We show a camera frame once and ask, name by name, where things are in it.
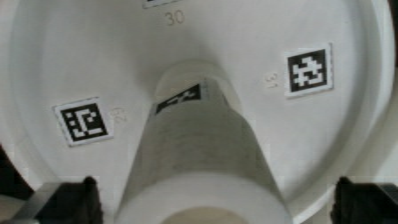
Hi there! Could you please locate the white round table top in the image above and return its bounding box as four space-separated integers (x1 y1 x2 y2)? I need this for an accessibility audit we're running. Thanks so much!
0 0 394 224

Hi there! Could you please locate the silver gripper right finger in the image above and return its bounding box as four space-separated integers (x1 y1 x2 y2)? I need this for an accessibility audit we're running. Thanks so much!
330 177 398 224

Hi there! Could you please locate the white table leg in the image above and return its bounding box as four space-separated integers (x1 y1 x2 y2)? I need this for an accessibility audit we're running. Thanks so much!
113 78 294 224

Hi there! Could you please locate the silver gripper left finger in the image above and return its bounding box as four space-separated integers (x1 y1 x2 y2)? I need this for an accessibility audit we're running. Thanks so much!
10 176 104 224

